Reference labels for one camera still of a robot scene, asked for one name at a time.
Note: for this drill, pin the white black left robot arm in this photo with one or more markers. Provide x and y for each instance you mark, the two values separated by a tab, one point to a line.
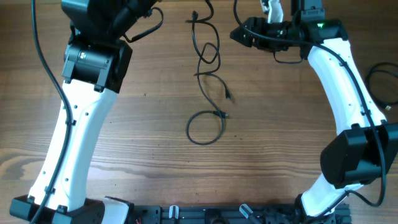
95	63

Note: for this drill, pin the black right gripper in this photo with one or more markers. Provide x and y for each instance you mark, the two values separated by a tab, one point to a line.
259	42

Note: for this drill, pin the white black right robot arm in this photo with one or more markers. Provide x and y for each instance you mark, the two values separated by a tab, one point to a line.
366	144

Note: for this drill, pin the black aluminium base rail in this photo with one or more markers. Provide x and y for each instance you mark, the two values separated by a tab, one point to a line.
268	214

